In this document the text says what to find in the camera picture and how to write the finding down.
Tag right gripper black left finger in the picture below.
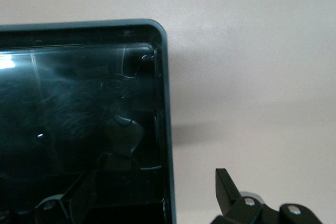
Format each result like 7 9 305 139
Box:
0 169 98 224

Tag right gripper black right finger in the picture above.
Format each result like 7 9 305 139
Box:
212 167 325 224

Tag black plastic box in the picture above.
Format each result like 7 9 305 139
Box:
0 18 176 224

